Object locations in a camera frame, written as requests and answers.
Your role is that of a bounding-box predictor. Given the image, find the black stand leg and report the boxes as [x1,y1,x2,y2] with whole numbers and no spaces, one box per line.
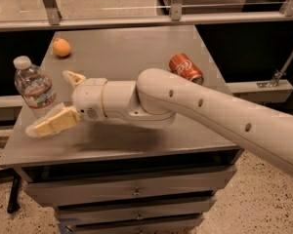
[7,174,21,214]

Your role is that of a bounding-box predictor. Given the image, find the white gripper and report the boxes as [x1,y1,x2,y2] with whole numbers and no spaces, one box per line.
[25,70,107,137]

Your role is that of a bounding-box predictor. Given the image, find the clear plastic water bottle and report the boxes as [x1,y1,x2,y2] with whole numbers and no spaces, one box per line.
[13,56,58,118]

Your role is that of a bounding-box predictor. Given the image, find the bottom grey drawer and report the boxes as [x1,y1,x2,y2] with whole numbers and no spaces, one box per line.
[71,214,202,234]

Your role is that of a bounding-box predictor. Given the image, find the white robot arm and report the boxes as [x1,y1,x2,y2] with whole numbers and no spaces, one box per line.
[25,68,293,177]

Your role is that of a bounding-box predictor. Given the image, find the top grey drawer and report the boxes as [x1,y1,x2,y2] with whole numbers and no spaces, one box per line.
[24,165,236,207]

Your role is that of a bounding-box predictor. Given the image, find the grey metal railing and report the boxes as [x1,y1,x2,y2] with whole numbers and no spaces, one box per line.
[0,0,293,31]

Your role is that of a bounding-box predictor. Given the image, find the grey drawer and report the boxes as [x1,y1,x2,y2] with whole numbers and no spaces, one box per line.
[24,165,236,207]
[71,214,202,234]
[55,197,216,225]

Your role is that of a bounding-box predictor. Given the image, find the grey drawer cabinet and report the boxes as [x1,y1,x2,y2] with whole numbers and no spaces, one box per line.
[0,25,259,234]

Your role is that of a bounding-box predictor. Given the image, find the orange fruit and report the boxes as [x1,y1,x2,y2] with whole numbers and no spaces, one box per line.
[53,38,71,58]

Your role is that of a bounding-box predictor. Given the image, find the middle grey drawer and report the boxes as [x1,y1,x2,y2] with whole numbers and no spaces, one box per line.
[55,197,216,225]

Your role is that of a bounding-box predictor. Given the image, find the red soda can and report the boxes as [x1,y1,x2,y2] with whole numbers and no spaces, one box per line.
[169,53,204,85]

